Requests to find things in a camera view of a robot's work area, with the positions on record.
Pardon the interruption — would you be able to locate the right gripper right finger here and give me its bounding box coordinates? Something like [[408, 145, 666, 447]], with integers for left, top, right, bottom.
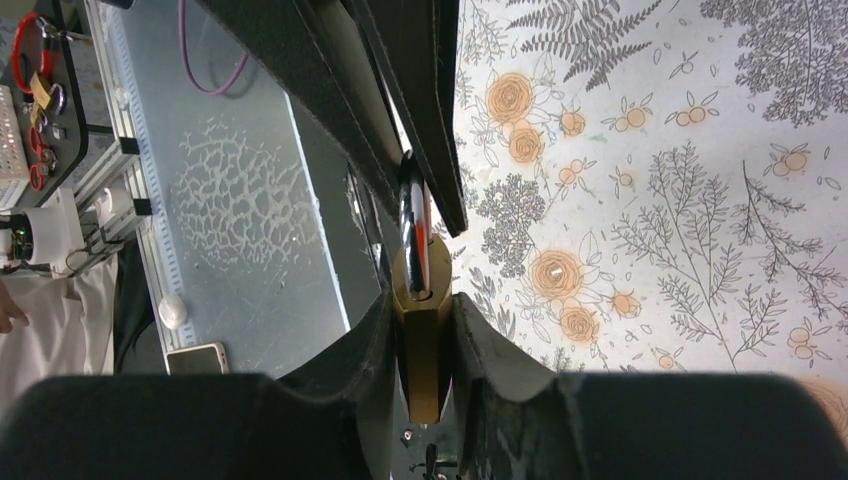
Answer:
[[453, 293, 847, 479]]

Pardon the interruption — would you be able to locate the floral table mat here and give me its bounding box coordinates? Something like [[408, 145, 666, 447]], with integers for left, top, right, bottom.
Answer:
[[447, 1, 847, 435]]

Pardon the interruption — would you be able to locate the brass padlock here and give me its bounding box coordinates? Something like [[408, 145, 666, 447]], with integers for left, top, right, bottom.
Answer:
[[392, 151, 452, 424]]

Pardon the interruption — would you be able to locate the smartphone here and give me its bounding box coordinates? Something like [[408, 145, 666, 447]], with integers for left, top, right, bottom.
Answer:
[[165, 342, 229, 375]]

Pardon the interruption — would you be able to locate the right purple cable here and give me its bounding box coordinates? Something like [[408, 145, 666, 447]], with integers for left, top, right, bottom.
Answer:
[[177, 0, 250, 97]]

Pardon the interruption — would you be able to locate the white cloth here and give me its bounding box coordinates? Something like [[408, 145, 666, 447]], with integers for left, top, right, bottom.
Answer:
[[1, 256, 118, 413]]

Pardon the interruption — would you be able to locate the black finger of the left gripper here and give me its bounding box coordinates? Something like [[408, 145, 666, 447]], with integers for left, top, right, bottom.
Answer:
[[203, 1, 468, 236]]

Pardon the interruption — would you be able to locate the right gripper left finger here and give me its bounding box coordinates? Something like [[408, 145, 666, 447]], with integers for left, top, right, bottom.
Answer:
[[1, 293, 395, 479]]

